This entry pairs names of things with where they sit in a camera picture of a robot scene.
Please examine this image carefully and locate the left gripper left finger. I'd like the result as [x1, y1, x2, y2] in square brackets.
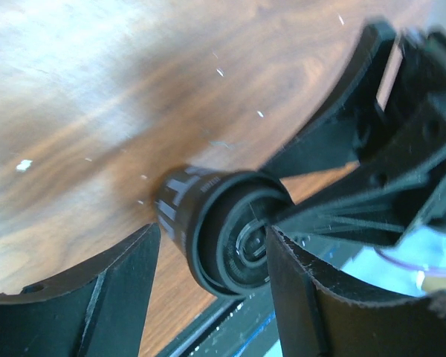
[0, 223, 161, 356]

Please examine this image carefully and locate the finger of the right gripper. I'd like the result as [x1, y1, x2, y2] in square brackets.
[271, 167, 430, 247]
[262, 22, 396, 179]

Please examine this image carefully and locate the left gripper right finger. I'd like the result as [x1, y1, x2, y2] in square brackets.
[266, 227, 446, 356]

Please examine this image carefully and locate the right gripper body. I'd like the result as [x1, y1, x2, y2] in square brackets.
[352, 29, 446, 231]

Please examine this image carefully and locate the black cup lid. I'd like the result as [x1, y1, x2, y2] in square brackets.
[195, 172, 293, 298]

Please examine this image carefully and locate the single black cup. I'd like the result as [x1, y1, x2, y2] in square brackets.
[154, 163, 231, 261]

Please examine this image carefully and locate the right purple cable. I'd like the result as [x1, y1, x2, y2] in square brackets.
[375, 245, 446, 278]

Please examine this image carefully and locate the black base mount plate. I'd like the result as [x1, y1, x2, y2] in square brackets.
[158, 289, 279, 356]

